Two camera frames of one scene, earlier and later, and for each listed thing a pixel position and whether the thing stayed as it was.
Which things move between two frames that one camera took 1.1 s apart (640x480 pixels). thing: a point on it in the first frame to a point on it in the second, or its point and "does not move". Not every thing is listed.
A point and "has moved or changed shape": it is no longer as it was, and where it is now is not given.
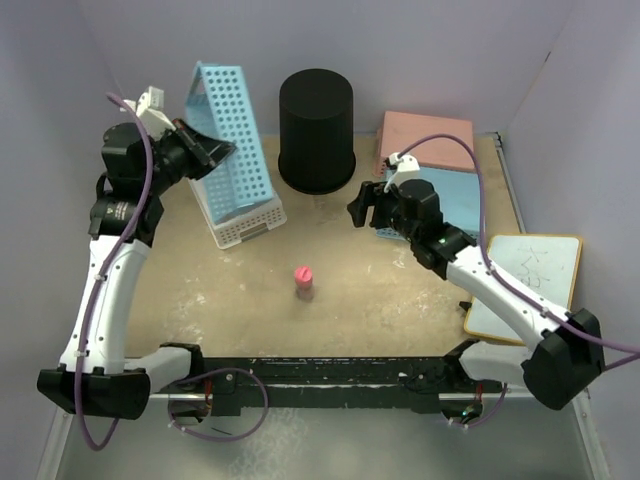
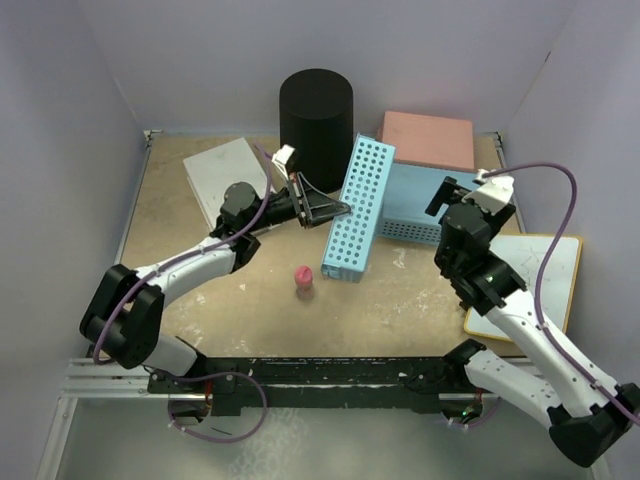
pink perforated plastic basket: [399, 130] does not move
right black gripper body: [387, 207] to [498, 218]
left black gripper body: [176, 159] to [278, 209]
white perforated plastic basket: [242, 224] has moved or changed shape
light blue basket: [218, 102] to [349, 247]
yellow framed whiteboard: [546, 266] does not move
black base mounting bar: [315, 382] does not move
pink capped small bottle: [303, 276] does not move
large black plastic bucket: [316, 119] does not move
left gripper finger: [213, 151] to [311, 205]
